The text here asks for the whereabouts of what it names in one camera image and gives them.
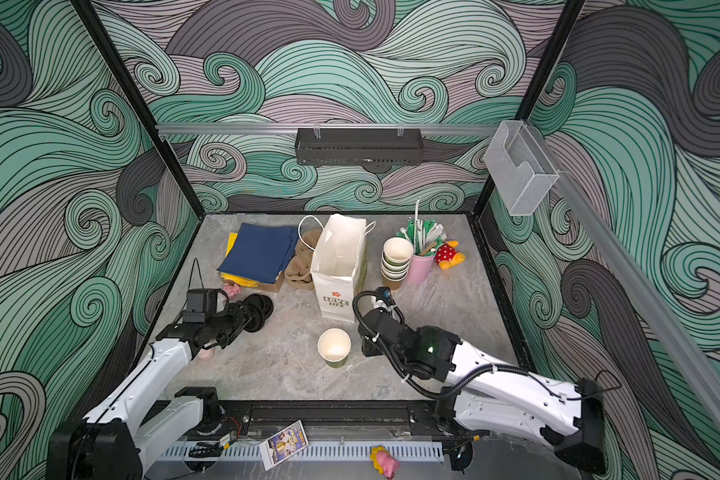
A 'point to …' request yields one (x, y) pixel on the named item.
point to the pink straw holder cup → (419, 268)
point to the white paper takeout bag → (340, 266)
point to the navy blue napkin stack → (260, 252)
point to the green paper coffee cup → (334, 346)
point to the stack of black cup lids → (261, 307)
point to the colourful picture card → (283, 445)
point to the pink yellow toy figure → (383, 461)
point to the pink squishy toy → (231, 288)
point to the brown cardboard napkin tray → (275, 287)
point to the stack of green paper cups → (395, 260)
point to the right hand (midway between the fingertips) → (365, 333)
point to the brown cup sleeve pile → (298, 273)
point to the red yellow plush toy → (447, 255)
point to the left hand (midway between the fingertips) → (252, 313)
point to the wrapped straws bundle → (425, 236)
